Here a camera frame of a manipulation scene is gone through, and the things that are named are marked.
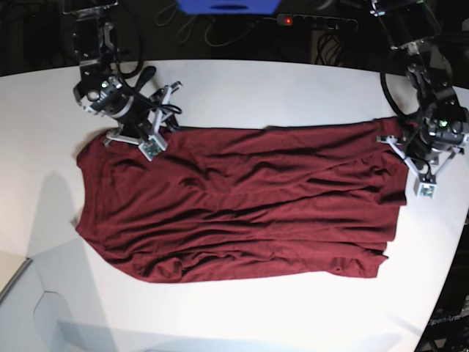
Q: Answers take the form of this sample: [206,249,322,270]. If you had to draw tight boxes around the blue box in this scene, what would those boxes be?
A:
[177,0,280,15]

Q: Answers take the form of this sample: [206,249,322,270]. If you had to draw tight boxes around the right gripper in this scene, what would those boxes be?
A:
[103,81,183,147]

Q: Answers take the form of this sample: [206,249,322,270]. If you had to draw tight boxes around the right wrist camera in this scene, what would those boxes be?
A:
[139,133,168,161]

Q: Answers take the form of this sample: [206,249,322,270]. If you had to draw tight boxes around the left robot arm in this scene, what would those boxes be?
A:
[370,1,468,191]

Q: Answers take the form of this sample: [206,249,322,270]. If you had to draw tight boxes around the maroon t-shirt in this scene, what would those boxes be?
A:
[76,118,407,283]

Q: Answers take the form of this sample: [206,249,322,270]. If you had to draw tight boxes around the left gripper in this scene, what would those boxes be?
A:
[377,122,468,183]

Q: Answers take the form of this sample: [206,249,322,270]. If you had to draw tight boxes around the black power strip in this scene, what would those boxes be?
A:
[276,13,358,31]

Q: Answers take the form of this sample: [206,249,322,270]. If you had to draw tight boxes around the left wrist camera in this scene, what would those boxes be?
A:
[414,180,437,199]

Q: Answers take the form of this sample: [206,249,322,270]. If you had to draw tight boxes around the black cables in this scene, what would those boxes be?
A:
[155,7,257,48]

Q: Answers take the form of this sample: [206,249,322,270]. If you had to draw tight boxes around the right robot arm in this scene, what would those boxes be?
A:
[63,1,182,158]

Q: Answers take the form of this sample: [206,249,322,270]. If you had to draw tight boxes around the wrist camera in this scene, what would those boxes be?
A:
[414,180,437,199]
[139,133,168,161]

